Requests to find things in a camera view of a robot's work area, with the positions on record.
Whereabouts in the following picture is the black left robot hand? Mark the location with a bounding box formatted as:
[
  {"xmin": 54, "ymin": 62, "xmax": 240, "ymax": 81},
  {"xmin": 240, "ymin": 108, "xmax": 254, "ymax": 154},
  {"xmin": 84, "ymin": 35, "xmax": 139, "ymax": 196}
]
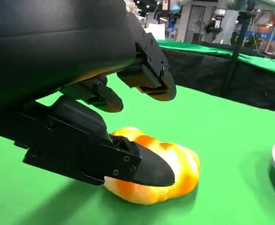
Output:
[{"xmin": 0, "ymin": 0, "xmax": 177, "ymax": 188}]

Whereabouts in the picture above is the orange white toy bread roll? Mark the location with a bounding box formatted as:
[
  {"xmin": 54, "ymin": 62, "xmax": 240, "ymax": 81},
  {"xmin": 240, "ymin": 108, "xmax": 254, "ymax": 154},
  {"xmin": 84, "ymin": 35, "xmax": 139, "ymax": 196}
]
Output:
[{"xmin": 104, "ymin": 126, "xmax": 201, "ymax": 206}]

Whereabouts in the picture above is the neighbouring table black skirt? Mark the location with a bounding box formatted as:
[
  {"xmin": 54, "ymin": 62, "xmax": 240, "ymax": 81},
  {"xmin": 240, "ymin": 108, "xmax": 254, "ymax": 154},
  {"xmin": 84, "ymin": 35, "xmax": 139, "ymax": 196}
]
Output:
[{"xmin": 160, "ymin": 46, "xmax": 275, "ymax": 113}]

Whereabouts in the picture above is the black stand pole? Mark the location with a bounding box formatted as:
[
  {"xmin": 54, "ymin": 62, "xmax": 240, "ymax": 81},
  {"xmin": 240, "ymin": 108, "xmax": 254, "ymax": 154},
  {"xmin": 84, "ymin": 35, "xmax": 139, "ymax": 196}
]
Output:
[{"xmin": 220, "ymin": 9, "xmax": 257, "ymax": 97}]

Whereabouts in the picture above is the neighbouring table green cloth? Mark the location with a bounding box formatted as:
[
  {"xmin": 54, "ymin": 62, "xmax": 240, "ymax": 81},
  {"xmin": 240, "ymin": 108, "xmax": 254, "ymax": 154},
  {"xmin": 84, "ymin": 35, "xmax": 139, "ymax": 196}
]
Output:
[{"xmin": 156, "ymin": 39, "xmax": 275, "ymax": 77}]

